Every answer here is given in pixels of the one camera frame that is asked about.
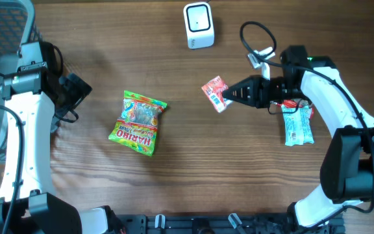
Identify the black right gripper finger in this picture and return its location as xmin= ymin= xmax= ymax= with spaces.
xmin=225 ymin=77 xmax=255 ymax=94
xmin=223 ymin=94 xmax=255 ymax=107

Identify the red snack packet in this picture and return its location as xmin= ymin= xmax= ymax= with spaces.
xmin=273 ymin=99 xmax=314 ymax=119

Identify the small red candy packet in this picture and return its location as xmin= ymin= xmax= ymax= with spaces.
xmin=201 ymin=76 xmax=232 ymax=113

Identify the teal snack pouch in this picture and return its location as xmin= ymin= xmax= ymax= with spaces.
xmin=283 ymin=107 xmax=314 ymax=146

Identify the colourful candy bag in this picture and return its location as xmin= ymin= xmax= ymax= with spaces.
xmin=108 ymin=90 xmax=168 ymax=157

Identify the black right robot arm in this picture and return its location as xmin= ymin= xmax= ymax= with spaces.
xmin=223 ymin=45 xmax=374 ymax=233

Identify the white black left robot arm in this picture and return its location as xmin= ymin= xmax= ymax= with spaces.
xmin=0 ymin=69 xmax=123 ymax=233

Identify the white barcode scanner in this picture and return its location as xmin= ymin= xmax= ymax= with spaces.
xmin=183 ymin=2 xmax=215 ymax=49

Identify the black right camera cable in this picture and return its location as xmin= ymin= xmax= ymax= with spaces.
xmin=239 ymin=21 xmax=374 ymax=228

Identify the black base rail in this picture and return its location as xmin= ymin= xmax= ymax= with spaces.
xmin=56 ymin=213 xmax=346 ymax=234

